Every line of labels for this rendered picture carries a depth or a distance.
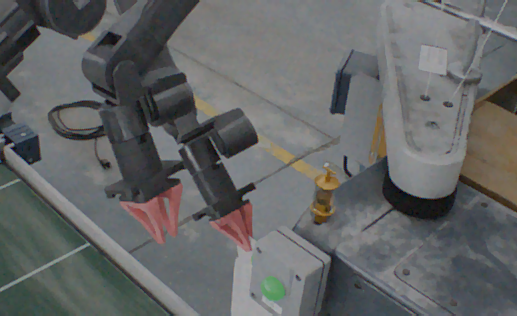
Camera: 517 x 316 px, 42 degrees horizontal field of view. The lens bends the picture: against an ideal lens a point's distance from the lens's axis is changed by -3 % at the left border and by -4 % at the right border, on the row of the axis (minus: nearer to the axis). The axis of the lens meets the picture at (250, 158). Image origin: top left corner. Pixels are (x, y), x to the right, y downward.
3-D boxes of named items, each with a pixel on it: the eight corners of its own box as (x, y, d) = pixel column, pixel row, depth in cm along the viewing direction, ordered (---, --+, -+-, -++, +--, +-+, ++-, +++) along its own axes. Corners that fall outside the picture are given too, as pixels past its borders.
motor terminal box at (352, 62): (324, 125, 125) (333, 69, 118) (337, 100, 132) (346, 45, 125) (368, 137, 123) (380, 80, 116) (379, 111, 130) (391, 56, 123)
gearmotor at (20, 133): (-28, 139, 269) (-33, 107, 260) (5, 127, 278) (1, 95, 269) (9, 174, 252) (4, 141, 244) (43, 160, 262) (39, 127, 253)
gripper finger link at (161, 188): (200, 230, 97) (178, 168, 95) (161, 254, 92) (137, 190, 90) (171, 227, 102) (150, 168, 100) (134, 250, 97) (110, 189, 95)
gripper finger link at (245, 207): (272, 240, 115) (245, 189, 115) (241, 260, 110) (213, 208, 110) (250, 247, 120) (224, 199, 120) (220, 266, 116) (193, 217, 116)
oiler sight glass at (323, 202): (307, 206, 80) (311, 181, 78) (321, 197, 81) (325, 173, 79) (324, 216, 78) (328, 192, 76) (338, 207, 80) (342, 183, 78)
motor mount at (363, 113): (332, 154, 124) (346, 73, 115) (355, 141, 128) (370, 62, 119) (467, 233, 108) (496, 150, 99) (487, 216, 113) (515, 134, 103)
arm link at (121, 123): (88, 103, 93) (104, 102, 88) (132, 86, 96) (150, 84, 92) (106, 151, 95) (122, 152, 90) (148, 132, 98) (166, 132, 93)
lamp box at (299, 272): (248, 296, 82) (254, 240, 77) (274, 279, 85) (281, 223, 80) (294, 332, 78) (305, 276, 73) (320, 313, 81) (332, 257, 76)
